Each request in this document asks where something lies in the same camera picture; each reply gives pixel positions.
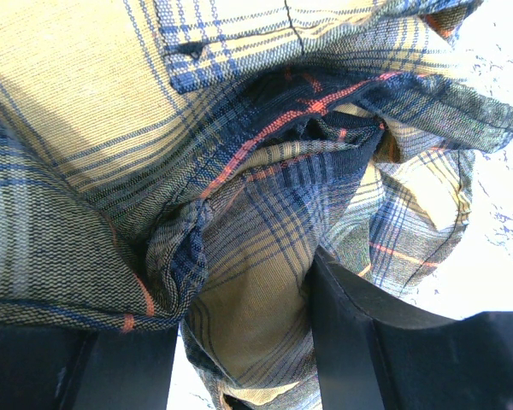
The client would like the yellow plaid shirt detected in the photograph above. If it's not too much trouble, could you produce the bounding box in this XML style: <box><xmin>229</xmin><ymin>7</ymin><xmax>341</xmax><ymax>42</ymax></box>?
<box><xmin>0</xmin><ymin>1</ymin><xmax>513</xmax><ymax>409</ymax></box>

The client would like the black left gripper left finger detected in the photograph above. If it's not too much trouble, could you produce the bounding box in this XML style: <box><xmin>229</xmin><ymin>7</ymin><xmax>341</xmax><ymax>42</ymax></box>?
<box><xmin>0</xmin><ymin>325</ymin><xmax>176</xmax><ymax>409</ymax></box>

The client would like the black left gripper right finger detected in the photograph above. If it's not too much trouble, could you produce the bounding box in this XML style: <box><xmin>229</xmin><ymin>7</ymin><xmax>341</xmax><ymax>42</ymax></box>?
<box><xmin>310</xmin><ymin>249</ymin><xmax>513</xmax><ymax>409</ymax></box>

